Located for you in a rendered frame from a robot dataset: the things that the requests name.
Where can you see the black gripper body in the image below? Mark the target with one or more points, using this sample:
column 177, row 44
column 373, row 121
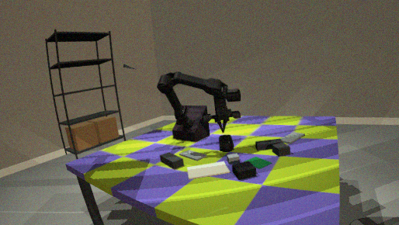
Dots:
column 208, row 117

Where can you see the cream flat rectangular panel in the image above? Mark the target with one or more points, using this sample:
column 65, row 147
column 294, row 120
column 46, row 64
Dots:
column 206, row 170

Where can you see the dark grey controller unit with white label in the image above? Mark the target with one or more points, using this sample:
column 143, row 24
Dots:
column 226, row 143

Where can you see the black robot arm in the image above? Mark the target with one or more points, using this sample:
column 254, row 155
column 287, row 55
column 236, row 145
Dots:
column 210, row 86

